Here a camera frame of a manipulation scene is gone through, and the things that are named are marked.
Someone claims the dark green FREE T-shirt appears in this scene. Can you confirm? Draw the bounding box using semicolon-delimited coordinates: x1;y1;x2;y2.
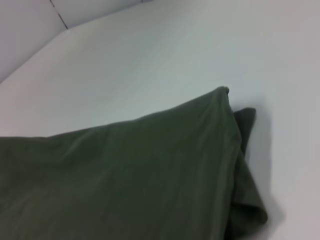
0;85;269;240

